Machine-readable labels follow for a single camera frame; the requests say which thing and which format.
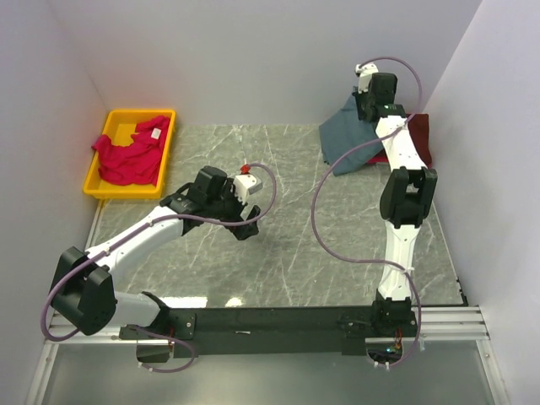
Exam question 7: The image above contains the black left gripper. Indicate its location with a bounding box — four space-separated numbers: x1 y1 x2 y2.
206 179 261 240

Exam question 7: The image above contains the blue-grey t shirt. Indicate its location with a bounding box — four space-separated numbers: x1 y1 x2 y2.
319 95 383 176

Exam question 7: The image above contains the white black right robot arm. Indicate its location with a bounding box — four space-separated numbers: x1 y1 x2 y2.
354 63 438 337

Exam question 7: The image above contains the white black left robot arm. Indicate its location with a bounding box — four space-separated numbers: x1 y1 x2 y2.
51 166 262 339

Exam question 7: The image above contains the folded maroon t shirt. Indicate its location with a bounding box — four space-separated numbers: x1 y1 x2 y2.
408 114 432 167

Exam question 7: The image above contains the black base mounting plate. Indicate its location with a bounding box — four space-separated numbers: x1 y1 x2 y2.
120 304 418 355

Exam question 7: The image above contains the crumpled red t shirt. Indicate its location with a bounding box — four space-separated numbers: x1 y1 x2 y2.
92 116 170 186

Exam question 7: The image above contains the yellow plastic bin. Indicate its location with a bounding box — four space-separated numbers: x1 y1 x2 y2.
83 109 176 199

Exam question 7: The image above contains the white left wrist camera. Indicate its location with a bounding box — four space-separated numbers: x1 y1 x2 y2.
233 174 263 203

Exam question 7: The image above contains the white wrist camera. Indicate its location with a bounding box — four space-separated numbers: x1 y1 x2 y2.
233 174 263 203
355 62 379 94

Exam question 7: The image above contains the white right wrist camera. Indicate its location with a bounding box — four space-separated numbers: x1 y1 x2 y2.
355 62 379 94

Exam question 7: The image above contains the aluminium extrusion rail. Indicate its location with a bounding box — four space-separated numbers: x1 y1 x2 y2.
25 306 510 404

